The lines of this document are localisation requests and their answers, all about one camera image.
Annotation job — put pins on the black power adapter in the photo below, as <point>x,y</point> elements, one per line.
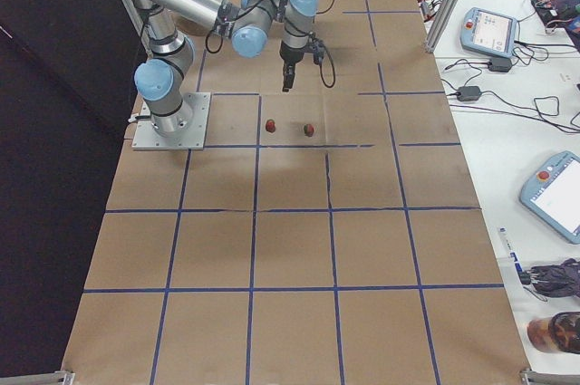
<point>468,93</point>

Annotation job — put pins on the blue teach pendant near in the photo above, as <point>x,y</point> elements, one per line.
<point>552,194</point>

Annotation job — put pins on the blue teach pendant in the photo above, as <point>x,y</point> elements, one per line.
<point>488,32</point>
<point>552,194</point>

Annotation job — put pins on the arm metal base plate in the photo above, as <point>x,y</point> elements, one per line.
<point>185,129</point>

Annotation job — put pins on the blue teach pendant far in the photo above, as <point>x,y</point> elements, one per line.
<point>488,32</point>

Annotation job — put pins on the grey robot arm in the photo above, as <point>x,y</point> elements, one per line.
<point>158,80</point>

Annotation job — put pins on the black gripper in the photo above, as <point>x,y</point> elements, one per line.
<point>290,56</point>

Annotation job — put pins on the black folded umbrella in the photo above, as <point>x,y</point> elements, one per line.
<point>553,281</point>

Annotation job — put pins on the red strawberry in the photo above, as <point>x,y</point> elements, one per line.
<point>270,126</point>
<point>308,130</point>

